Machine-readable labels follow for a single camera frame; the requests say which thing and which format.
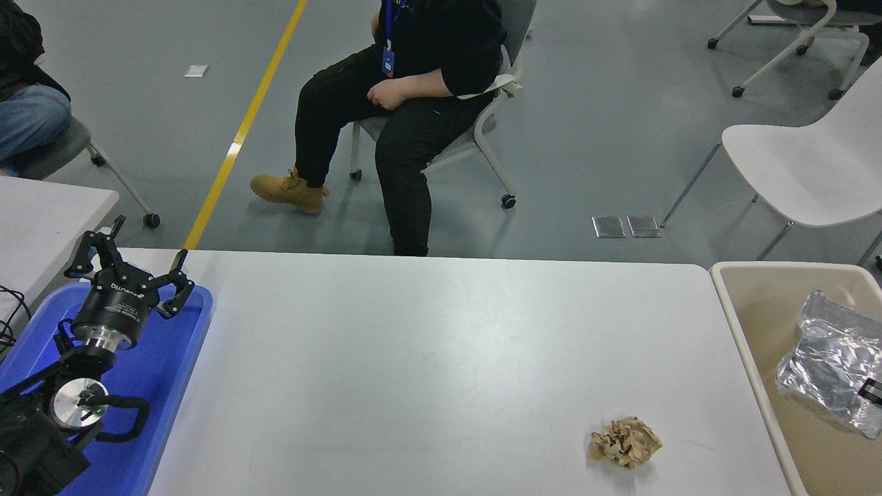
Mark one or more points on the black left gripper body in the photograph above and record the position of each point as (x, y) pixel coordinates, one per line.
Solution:
(114, 306)

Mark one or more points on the silver foil tray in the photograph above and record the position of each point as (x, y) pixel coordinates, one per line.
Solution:
(827, 365)

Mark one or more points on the large pale bin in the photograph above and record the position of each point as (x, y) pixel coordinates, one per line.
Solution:
(758, 324)

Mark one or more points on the tan paper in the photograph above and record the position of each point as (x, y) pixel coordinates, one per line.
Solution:
(623, 444)

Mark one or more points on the person's left hand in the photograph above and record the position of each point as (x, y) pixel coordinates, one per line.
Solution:
(389, 94)

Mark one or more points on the person in blue jeans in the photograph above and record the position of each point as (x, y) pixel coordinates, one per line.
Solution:
(27, 117)

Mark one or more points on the white side table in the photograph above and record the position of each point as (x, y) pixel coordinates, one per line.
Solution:
(41, 220)

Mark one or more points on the white plastic chair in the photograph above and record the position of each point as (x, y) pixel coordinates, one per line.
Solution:
(792, 158)

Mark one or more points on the silver floor plate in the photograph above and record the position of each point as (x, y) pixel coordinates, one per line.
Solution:
(643, 226)
(608, 226)

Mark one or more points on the grey wheeled chair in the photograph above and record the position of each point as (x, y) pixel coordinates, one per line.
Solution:
(503, 34)
(55, 148)

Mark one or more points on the person's left forearm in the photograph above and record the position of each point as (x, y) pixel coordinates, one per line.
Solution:
(431, 84)

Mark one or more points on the white-framed wheeled chair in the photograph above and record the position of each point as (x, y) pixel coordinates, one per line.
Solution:
(813, 31)

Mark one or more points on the person with tan boots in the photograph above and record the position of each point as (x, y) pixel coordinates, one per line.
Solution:
(413, 151)

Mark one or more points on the blue plastic tray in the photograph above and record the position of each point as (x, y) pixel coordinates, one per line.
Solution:
(172, 358)

